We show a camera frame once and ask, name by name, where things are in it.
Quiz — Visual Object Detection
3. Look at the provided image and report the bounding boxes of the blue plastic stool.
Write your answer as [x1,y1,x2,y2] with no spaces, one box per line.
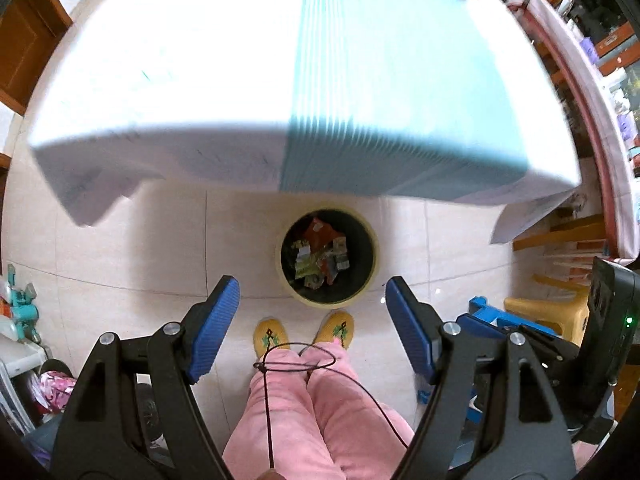
[415,296,558,428]

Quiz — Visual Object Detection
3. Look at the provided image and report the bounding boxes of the blue white tablecloth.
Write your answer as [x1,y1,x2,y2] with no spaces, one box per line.
[27,0,583,258]

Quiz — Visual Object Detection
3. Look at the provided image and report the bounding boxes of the thin black cord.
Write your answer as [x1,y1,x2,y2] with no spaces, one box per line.
[252,341,408,471]

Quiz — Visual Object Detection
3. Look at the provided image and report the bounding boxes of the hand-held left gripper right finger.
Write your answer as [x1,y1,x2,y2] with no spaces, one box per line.
[384,276,588,480]

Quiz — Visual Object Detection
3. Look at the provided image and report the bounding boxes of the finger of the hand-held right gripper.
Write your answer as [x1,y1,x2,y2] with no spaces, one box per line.
[519,325,585,387]

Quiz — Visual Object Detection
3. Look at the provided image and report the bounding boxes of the teal plastic toy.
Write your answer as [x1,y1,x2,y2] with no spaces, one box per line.
[2,262,41,341]

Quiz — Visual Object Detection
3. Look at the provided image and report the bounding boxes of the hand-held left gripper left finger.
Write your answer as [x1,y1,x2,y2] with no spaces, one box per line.
[49,275,242,480]

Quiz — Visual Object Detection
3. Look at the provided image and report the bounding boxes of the cloth covered wooden table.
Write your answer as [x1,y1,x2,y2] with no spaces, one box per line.
[505,0,640,263]

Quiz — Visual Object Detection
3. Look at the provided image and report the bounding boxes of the yellow plastic stool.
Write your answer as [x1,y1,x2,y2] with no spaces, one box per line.
[504,290,593,346]

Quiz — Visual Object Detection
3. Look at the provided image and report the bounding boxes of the round waste bin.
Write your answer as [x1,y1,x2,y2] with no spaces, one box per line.
[276,207,381,308]

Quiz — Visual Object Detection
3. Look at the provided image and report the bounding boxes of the person's pink pants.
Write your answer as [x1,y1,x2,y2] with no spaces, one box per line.
[222,342,418,480]

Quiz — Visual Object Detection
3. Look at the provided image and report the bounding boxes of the yellow embroidered slipper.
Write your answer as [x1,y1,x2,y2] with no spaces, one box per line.
[312,310,356,348]
[253,317,291,352]

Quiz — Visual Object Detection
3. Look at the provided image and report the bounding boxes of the pile of discarded wrappers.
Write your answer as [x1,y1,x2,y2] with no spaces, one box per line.
[292,217,351,291]

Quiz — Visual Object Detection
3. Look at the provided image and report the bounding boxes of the pink patterned bag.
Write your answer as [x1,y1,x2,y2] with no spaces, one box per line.
[30,370,78,416]

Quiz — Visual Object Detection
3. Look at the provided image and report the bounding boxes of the brown wooden door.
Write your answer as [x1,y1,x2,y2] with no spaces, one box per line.
[0,0,73,116]

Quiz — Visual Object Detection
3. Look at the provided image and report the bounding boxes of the wooden chair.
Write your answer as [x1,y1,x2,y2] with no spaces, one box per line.
[512,212,608,291]

